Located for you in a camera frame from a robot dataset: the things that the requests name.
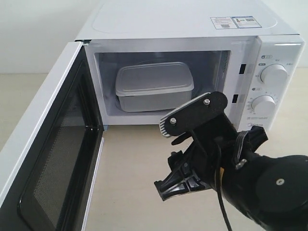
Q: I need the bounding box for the white lower timer knob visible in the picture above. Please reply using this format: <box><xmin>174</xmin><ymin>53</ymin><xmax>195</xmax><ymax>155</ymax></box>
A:
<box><xmin>251</xmin><ymin>95</ymin><xmax>276</xmax><ymax>114</ymax></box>

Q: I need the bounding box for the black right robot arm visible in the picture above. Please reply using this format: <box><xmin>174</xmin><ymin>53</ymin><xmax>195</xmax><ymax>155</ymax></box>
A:
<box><xmin>154</xmin><ymin>115</ymin><xmax>308</xmax><ymax>231</ymax></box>

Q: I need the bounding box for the white blue label sticker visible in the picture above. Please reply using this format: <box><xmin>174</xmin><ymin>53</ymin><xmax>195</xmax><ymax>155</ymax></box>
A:
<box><xmin>210</xmin><ymin>16</ymin><xmax>262</xmax><ymax>29</ymax></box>

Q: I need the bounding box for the white microwave door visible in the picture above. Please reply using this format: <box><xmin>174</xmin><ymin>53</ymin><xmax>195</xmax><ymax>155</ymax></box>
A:
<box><xmin>0</xmin><ymin>41</ymin><xmax>104</xmax><ymax>231</ymax></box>

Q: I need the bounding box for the white Midea microwave body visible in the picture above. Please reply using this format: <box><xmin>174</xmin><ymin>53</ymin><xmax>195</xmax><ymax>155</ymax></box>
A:
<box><xmin>76</xmin><ymin>0</ymin><xmax>305</xmax><ymax>130</ymax></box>

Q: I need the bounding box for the white upper power knob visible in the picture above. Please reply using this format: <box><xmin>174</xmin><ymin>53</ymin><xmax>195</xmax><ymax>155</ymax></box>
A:
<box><xmin>260</xmin><ymin>64</ymin><xmax>288</xmax><ymax>85</ymax></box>

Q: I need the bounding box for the white lidded plastic container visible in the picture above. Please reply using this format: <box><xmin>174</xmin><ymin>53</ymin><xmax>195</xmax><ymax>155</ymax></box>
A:
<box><xmin>115</xmin><ymin>62</ymin><xmax>194</xmax><ymax>112</ymax></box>

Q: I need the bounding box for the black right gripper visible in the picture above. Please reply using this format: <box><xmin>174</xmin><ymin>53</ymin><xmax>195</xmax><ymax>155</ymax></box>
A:
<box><xmin>154</xmin><ymin>115</ymin><xmax>269</xmax><ymax>201</ymax></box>

